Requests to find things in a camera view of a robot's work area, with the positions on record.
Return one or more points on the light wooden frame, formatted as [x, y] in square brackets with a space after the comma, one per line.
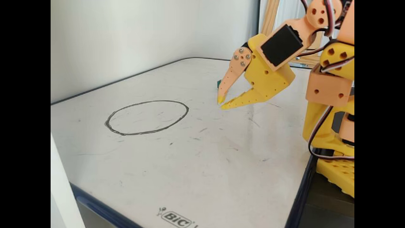
[269, 15]

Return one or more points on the yellow robot base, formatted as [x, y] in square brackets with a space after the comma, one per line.
[340, 175]

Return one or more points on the small green cube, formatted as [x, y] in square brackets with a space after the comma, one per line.
[218, 84]

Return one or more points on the yellow and peach robot arm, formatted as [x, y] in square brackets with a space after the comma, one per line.
[329, 88]

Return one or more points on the white upright panel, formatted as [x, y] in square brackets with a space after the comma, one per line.
[61, 190]

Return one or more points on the yellow gripper black servo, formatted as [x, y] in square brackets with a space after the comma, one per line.
[265, 79]

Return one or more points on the white BIC whiteboard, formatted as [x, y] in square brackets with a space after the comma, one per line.
[221, 164]

